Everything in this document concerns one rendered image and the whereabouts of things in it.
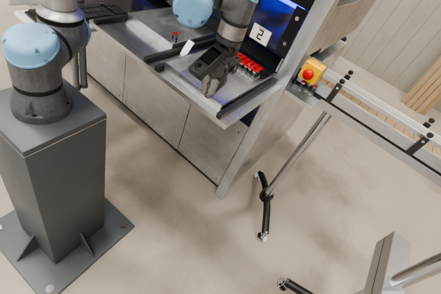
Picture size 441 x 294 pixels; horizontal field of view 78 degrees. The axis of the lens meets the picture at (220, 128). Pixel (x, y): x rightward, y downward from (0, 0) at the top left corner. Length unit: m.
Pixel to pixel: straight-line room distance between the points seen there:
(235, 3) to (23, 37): 0.51
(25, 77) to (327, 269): 1.71
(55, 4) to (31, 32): 0.10
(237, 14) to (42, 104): 0.56
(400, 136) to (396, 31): 3.42
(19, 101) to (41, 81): 0.09
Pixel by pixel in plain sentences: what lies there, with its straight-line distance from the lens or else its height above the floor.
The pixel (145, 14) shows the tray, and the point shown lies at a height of 0.90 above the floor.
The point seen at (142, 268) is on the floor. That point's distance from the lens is 1.50.
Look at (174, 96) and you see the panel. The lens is 1.59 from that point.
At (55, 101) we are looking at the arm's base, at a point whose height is 0.85.
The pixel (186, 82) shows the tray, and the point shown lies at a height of 0.90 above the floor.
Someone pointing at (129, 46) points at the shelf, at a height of 0.88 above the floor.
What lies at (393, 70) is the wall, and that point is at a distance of 4.70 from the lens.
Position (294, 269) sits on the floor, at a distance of 1.76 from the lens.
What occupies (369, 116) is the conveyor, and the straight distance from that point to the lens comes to 1.22.
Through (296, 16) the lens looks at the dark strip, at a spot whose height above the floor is 1.15.
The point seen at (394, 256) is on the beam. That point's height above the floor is 0.55.
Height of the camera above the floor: 1.42
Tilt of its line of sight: 41 degrees down
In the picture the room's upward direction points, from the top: 23 degrees clockwise
